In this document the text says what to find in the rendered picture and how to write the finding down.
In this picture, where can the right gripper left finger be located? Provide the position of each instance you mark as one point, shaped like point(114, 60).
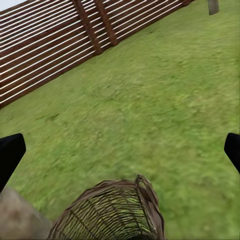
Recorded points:
point(12, 150)

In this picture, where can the wicker basket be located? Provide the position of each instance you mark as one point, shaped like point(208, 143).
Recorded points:
point(148, 200)

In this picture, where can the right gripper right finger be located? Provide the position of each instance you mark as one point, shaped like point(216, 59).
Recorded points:
point(232, 149)

